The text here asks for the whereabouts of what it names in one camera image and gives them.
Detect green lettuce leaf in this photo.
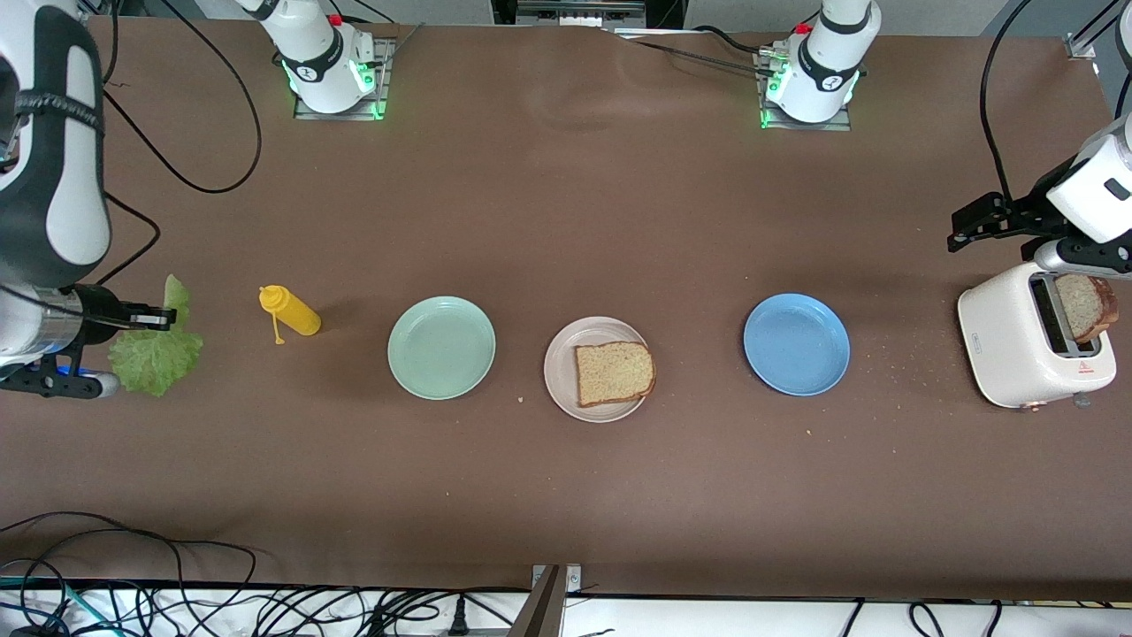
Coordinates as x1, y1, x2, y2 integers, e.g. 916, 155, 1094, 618
109, 274, 204, 397

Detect brown bread slice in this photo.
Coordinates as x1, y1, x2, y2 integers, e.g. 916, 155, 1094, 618
1055, 272, 1121, 344
575, 342, 657, 408

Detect yellow squeeze bottle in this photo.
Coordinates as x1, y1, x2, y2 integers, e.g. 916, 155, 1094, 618
259, 285, 322, 345

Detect blue plate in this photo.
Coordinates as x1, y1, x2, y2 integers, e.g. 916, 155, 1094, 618
743, 293, 852, 397

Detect mint green plate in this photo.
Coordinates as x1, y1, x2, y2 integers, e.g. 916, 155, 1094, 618
387, 295, 497, 401

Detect beige plate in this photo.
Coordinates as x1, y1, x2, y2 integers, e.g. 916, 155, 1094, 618
543, 316, 654, 424

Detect white toaster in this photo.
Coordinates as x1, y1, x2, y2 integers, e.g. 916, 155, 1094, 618
958, 262, 1118, 411

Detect aluminium profile strut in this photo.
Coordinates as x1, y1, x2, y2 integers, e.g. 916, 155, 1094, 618
1075, 0, 1124, 43

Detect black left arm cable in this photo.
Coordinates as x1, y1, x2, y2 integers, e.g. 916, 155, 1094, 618
979, 0, 1036, 204

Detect long black looped cable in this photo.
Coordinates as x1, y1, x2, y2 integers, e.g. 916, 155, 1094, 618
0, 511, 259, 589

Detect teal cable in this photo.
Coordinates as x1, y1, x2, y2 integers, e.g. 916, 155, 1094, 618
0, 575, 98, 637

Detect black base power cable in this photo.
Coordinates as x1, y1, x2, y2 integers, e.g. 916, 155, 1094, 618
610, 25, 784, 81

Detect tangled black cable bundle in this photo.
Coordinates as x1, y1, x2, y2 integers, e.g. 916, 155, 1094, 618
88, 584, 532, 637

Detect thin grey cable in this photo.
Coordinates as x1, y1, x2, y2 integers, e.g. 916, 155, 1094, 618
358, 22, 427, 89

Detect aluminium profile bracket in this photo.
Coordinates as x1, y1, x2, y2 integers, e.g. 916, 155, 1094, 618
509, 564, 585, 637

